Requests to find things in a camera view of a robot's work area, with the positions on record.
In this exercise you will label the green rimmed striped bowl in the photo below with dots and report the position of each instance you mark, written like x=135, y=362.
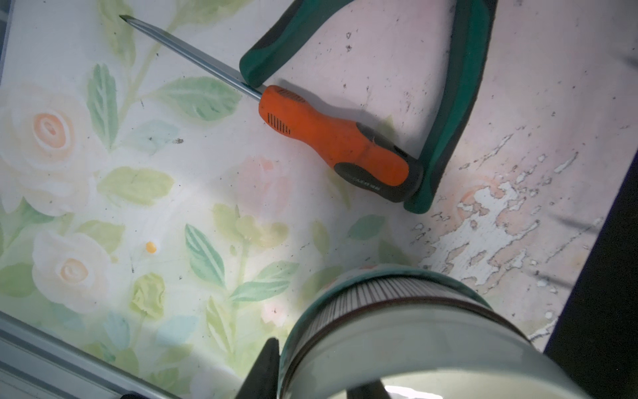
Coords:
x=423, y=334

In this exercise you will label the orange handled screwdriver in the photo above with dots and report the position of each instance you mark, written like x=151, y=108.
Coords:
x=359, y=154

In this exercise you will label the black wire dish rack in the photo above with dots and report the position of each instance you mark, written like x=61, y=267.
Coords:
x=595, y=340

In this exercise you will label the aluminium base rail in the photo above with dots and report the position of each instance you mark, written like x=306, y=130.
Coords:
x=37, y=365

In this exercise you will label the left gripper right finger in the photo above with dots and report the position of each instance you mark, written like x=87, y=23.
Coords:
x=370, y=390

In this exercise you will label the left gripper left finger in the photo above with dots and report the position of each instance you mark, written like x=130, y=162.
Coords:
x=262, y=380

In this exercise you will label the green handled pliers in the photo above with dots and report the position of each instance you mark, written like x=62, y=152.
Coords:
x=470, y=37

